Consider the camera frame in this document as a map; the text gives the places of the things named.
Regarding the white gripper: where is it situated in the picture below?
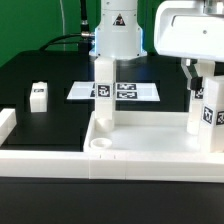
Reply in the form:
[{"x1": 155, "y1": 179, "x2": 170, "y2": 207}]
[{"x1": 154, "y1": 0, "x2": 224, "y2": 91}]

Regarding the white desk top tray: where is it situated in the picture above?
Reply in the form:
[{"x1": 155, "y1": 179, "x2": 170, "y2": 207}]
[{"x1": 83, "y1": 110, "x2": 224, "y2": 156}]

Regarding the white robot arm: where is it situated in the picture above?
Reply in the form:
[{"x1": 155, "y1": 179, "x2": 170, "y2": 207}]
[{"x1": 90, "y1": 0, "x2": 224, "y2": 62}]

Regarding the printed marker sheet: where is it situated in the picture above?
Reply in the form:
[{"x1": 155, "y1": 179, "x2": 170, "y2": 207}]
[{"x1": 67, "y1": 82, "x2": 160, "y2": 102}]

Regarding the white front fence bar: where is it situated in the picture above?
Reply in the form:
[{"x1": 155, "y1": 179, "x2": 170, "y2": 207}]
[{"x1": 0, "y1": 150, "x2": 224, "y2": 183}]

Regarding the white left fence block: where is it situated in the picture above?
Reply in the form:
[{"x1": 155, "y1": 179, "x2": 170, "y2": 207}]
[{"x1": 0, "y1": 108, "x2": 17, "y2": 146}]

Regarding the black cable with connector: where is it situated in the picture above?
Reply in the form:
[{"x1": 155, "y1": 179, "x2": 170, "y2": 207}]
[{"x1": 39, "y1": 0, "x2": 98, "y2": 52}]

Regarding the thin white cable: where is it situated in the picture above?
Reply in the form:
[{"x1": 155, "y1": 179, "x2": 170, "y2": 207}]
[{"x1": 59, "y1": 0, "x2": 66, "y2": 52}]

